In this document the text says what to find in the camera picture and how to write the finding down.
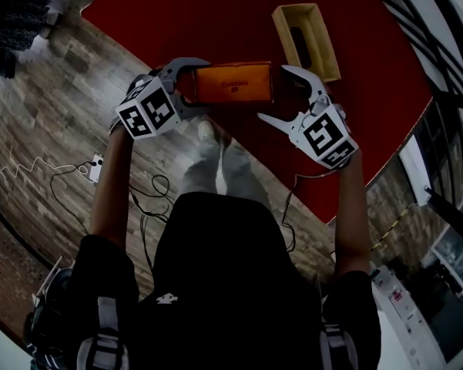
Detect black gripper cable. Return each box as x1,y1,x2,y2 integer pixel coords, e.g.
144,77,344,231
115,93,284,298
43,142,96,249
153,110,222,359
280,169,341,254

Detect black floor cable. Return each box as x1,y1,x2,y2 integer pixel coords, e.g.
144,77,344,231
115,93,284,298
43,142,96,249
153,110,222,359
128,173,179,274

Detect wooden tray box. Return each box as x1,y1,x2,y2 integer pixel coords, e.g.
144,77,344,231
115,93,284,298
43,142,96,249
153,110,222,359
271,2,342,84

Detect black power cable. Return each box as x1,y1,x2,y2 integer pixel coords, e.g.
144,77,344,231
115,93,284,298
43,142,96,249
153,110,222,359
49,160,98,235

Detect orange box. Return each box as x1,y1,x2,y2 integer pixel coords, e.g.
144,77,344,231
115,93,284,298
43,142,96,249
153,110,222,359
193,60,274,105

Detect white power strip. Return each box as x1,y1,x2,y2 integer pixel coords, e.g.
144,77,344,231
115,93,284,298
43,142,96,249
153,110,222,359
89,153,105,185

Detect person's left forearm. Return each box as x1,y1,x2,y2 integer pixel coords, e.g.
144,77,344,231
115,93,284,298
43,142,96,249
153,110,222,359
89,127,136,251

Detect person's white shoe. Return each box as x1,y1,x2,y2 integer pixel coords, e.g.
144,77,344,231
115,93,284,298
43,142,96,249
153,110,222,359
197,119,217,141

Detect red top white table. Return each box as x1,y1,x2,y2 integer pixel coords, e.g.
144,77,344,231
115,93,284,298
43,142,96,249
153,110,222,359
79,0,434,227

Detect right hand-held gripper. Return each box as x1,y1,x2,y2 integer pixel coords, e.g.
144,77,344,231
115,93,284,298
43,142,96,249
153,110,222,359
257,64,361,170

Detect black metal railing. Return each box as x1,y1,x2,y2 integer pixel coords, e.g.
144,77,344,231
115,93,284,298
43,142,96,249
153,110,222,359
381,0,463,217

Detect yellow black striped tape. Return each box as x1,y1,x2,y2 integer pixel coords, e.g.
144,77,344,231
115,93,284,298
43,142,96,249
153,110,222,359
369,204,414,252

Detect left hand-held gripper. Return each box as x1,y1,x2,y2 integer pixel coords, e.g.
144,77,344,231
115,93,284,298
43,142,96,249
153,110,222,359
115,56,213,141

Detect white cabinet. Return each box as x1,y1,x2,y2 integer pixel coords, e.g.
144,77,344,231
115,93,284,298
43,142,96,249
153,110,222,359
371,264,450,370

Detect person's grey trouser legs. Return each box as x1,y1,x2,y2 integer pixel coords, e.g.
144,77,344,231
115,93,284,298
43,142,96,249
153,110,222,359
179,140,275,216

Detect person's right forearm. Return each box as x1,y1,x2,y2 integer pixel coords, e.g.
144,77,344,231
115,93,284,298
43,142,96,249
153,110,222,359
332,148,373,279

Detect person's black shirt torso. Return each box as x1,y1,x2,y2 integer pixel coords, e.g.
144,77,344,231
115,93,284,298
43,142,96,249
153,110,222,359
67,190,382,370

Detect grey right shoulder strap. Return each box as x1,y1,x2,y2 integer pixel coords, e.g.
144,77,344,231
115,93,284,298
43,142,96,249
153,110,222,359
318,323,360,370

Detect white power cable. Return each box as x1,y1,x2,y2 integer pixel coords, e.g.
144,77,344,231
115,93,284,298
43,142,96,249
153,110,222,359
0,146,92,187

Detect grey shoulder strap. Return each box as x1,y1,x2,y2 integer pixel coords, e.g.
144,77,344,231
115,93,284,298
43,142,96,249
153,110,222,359
76,296,130,370
318,323,360,370

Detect grey left shoulder strap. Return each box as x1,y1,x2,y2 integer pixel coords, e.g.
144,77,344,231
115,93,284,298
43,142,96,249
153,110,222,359
76,296,130,370

